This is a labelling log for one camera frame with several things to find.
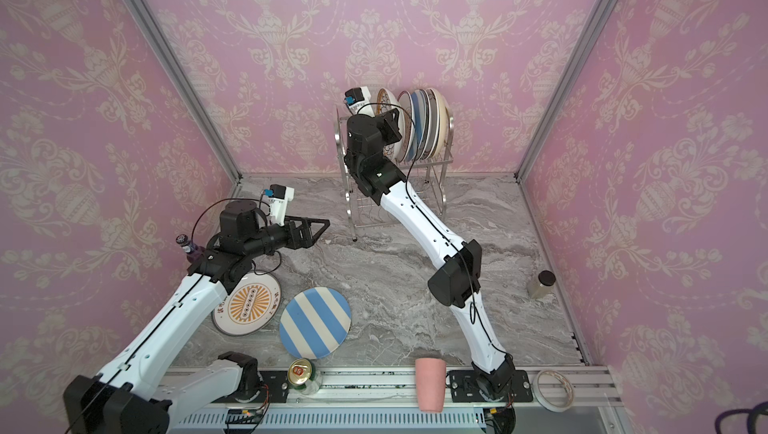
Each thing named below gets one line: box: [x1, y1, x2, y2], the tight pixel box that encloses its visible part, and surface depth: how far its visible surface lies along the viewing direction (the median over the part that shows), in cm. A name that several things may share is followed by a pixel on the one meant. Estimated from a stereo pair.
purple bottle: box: [176, 234, 205, 262], surface depth 83 cm
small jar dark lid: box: [531, 270, 556, 299], surface depth 85 cm
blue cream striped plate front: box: [279, 286, 352, 360], surface depth 86 cm
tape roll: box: [532, 369, 575, 413], surface depth 73 cm
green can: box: [287, 358, 321, 395], surface depth 69 cm
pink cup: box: [415, 358, 447, 413], surface depth 71 cm
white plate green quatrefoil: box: [417, 89, 431, 160], surface depth 77 cm
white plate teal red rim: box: [426, 88, 440, 159], surface depth 77 cm
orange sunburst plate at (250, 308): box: [212, 272, 282, 337], surface depth 87 cm
